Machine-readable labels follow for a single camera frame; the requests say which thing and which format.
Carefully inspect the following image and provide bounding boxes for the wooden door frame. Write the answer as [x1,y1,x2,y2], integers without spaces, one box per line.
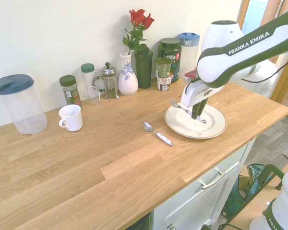
[236,0,288,108]

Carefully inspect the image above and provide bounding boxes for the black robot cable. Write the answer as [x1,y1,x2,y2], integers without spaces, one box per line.
[241,55,288,83]

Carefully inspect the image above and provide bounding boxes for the brown and white cup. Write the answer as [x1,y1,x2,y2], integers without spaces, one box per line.
[156,76,173,92]

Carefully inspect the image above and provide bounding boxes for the spice jar dark lid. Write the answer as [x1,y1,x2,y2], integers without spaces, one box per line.
[59,75,83,107]

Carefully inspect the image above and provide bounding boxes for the white handled spoon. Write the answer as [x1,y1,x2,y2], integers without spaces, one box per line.
[142,121,174,147]

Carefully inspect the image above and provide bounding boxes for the white ceramic mug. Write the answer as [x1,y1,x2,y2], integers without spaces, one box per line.
[58,104,84,132]

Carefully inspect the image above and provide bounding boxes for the glass french press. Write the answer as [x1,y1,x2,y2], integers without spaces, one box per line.
[93,62,120,100]

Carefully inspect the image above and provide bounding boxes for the white plastic bag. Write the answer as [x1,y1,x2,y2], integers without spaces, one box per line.
[232,59,279,99]

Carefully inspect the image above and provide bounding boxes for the clear pitcher teal lid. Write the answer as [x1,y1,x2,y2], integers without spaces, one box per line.
[0,74,48,135]

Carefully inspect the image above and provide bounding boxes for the clear bottle green cap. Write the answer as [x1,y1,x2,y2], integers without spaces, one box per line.
[80,63,97,101]

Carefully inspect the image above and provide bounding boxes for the white pitcher blue lid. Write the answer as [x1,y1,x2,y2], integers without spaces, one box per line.
[177,32,201,80]

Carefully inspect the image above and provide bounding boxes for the red roses bouquet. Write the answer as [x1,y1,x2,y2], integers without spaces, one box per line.
[122,9,156,55]

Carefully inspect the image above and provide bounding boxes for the dark green protein tub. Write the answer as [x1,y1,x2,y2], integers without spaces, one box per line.
[157,37,182,84]

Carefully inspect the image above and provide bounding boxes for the dark green shaker bottle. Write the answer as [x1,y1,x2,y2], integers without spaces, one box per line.
[134,44,154,89]

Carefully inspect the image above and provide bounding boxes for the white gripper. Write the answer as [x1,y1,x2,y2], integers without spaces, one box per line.
[180,80,223,120]

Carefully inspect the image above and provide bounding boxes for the green bar clamp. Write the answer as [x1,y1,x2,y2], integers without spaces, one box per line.
[244,163,288,204]

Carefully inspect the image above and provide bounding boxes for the white vase blue flowers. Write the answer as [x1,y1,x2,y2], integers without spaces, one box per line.
[117,52,139,96]

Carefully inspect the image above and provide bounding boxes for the silver drawer handle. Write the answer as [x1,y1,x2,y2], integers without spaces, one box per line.
[198,170,225,190]

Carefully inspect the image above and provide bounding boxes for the white kitchen cabinet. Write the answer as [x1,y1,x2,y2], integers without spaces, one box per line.
[153,138,256,230]

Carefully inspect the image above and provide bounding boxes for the small clear measuring cup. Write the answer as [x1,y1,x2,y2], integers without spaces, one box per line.
[87,86,101,105]

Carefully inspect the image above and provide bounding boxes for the red wrist camera mount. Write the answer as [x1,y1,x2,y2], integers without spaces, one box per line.
[183,69,199,84]

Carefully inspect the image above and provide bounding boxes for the white handled fork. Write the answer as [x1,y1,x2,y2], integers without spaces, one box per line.
[168,97,208,124]

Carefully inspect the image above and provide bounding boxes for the white plate gold rim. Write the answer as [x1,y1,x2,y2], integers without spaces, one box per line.
[164,103,228,140]

